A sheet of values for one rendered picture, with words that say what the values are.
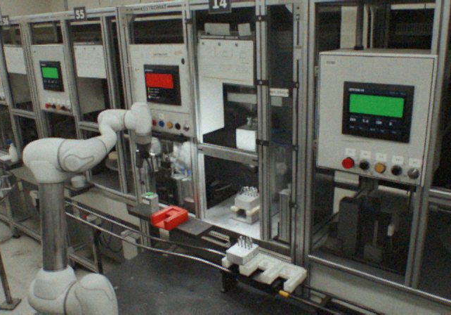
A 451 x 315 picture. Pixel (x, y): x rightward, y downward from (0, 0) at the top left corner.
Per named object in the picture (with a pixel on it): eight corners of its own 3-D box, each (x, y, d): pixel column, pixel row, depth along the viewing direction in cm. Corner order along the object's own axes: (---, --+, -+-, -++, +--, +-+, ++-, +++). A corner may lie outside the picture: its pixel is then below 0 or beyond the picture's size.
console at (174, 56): (133, 129, 235) (125, 45, 220) (170, 118, 256) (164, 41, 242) (188, 138, 210) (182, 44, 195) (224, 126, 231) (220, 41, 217)
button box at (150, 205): (142, 214, 235) (140, 195, 231) (152, 209, 241) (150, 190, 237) (152, 217, 230) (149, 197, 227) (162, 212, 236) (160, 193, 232)
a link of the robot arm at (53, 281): (65, 327, 168) (20, 319, 173) (86, 309, 184) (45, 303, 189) (57, 139, 160) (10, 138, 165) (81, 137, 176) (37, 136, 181)
